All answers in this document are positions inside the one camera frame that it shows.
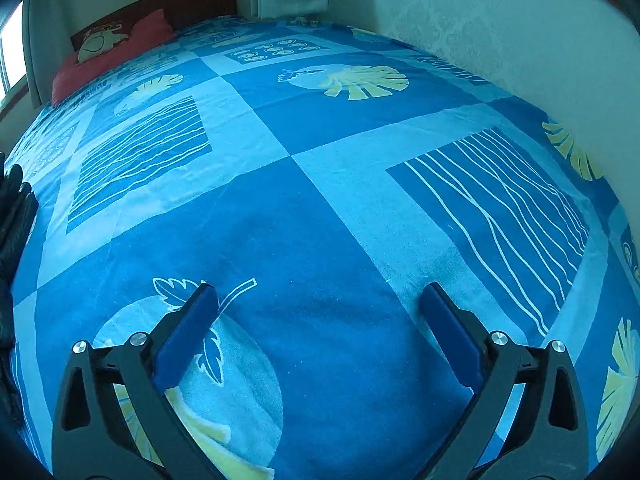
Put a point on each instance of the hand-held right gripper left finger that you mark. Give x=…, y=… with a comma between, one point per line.
x=187, y=332

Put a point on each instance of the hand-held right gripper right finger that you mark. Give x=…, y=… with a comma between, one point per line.
x=452, y=332

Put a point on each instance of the black puffer jacket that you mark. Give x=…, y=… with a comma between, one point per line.
x=12, y=230

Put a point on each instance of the blue patterned bedsheet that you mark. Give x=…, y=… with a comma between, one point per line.
x=310, y=210

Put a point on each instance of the red pillow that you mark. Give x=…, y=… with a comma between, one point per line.
x=145, y=35

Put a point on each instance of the small printed cushion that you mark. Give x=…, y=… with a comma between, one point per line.
x=102, y=42

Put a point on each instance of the grey curtain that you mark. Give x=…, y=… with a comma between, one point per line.
x=45, y=50

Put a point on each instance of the wooden headboard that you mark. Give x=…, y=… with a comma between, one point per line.
x=200, y=2

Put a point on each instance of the window with white frame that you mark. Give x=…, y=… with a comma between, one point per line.
x=12, y=55

